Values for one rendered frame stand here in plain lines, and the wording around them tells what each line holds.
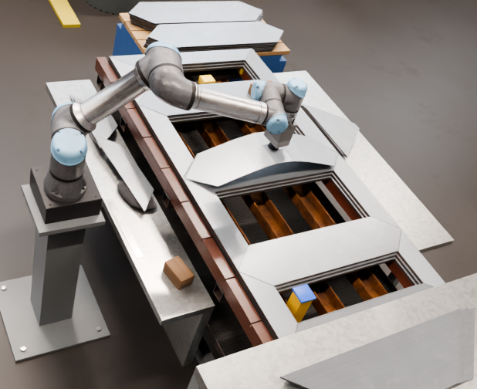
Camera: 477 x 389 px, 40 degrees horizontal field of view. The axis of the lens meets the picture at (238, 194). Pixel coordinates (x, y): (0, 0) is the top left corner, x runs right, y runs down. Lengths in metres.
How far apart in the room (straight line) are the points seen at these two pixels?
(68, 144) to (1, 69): 2.07
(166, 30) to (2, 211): 1.18
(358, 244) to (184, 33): 1.39
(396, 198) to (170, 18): 1.40
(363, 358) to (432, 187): 2.71
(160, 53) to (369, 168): 1.21
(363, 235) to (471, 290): 0.47
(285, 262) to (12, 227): 1.52
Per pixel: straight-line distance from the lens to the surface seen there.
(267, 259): 2.22
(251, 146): 2.49
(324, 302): 2.41
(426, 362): 1.91
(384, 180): 2.94
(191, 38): 3.19
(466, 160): 4.83
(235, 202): 2.81
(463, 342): 2.03
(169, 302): 2.22
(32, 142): 3.72
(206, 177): 2.39
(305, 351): 1.78
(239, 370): 1.69
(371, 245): 2.45
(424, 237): 2.78
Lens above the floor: 2.44
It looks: 42 degrees down
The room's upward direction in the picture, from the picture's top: 20 degrees clockwise
